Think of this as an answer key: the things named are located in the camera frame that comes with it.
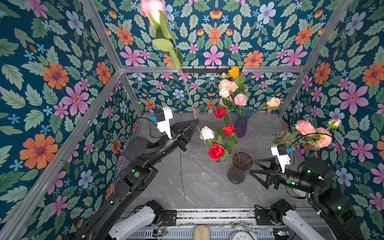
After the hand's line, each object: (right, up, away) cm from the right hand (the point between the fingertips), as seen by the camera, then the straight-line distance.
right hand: (254, 166), depth 56 cm
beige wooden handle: (-20, -33, +11) cm, 40 cm away
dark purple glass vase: (+1, -3, +20) cm, 20 cm away
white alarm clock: (0, -34, +13) cm, 37 cm away
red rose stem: (-11, +22, +16) cm, 29 cm away
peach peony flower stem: (-3, +38, +28) cm, 48 cm away
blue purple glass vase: (+5, +18, +40) cm, 44 cm away
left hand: (-21, +17, -11) cm, 29 cm away
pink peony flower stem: (+2, +30, +26) cm, 40 cm away
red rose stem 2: (-5, +9, +16) cm, 19 cm away
